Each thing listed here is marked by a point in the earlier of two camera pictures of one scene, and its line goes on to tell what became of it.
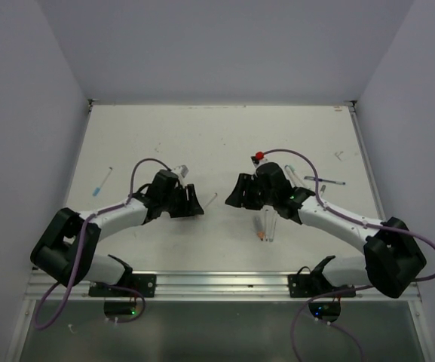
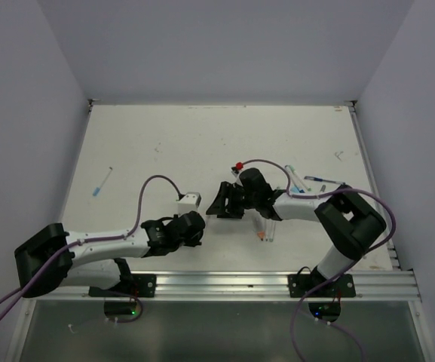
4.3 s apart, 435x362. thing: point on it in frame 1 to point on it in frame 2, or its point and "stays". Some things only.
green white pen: [271, 225] stays
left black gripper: [190, 207] to [194, 240]
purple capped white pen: [267, 223] stays
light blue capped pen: [97, 189] stays
